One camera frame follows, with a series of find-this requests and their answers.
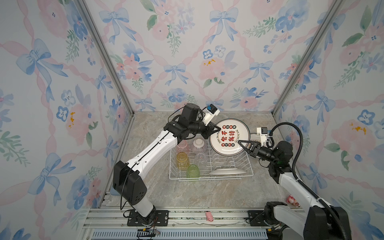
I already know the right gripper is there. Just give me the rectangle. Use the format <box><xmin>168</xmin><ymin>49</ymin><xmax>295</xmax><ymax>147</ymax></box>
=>
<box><xmin>238</xmin><ymin>141</ymin><xmax>278</xmax><ymax>166</ymax></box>

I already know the clear glass cup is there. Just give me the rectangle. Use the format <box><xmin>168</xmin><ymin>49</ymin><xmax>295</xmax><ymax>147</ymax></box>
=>
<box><xmin>195</xmin><ymin>152</ymin><xmax>208</xmax><ymax>167</ymax></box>

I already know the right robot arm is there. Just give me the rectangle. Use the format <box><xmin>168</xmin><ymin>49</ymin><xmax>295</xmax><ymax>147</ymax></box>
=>
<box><xmin>239</xmin><ymin>140</ymin><xmax>352</xmax><ymax>240</ymax></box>

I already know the striped ceramic bowl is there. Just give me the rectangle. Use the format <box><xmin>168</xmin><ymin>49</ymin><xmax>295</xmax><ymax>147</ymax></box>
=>
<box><xmin>193</xmin><ymin>138</ymin><xmax>207</xmax><ymax>152</ymax></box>

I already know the pink plastic cup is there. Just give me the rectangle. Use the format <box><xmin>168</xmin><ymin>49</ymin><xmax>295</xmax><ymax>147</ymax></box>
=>
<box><xmin>176</xmin><ymin>140</ymin><xmax>190</xmax><ymax>154</ymax></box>

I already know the yellow plastic cup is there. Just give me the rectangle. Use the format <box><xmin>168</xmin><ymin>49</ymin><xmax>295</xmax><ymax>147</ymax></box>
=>
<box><xmin>177</xmin><ymin>152</ymin><xmax>190</xmax><ymax>170</ymax></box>

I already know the green plastic cup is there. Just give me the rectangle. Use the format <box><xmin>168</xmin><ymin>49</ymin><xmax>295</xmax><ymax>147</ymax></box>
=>
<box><xmin>186</xmin><ymin>165</ymin><xmax>200</xmax><ymax>179</ymax></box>

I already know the pink plush toy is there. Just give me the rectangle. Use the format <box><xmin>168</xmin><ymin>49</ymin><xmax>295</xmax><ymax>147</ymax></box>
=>
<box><xmin>286</xmin><ymin>195</ymin><xmax>300</xmax><ymax>208</ymax></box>

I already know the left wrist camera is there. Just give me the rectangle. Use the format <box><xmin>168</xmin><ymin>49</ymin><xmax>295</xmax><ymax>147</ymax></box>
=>
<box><xmin>203</xmin><ymin>104</ymin><xmax>220</xmax><ymax>126</ymax></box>

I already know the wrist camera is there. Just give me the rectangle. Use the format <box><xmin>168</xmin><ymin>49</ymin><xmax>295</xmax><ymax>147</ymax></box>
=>
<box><xmin>257</xmin><ymin>127</ymin><xmax>270</xmax><ymax>147</ymax></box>
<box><xmin>203</xmin><ymin>104</ymin><xmax>220</xmax><ymax>126</ymax></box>

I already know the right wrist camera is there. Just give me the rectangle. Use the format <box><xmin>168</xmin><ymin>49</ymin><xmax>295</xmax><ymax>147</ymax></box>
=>
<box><xmin>257</xmin><ymin>127</ymin><xmax>270</xmax><ymax>147</ymax></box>

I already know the white wire dish rack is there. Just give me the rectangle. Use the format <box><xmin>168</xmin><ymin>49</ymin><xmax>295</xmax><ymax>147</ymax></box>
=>
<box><xmin>169</xmin><ymin>140</ymin><xmax>254</xmax><ymax>182</ymax></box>

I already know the black corrugated cable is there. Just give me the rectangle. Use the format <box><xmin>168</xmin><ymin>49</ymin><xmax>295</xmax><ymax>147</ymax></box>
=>
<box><xmin>268</xmin><ymin>122</ymin><xmax>349</xmax><ymax>240</ymax></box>

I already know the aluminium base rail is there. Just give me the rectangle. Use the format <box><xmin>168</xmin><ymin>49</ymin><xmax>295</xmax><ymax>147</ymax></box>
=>
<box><xmin>78</xmin><ymin>207</ymin><xmax>302</xmax><ymax>240</ymax></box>

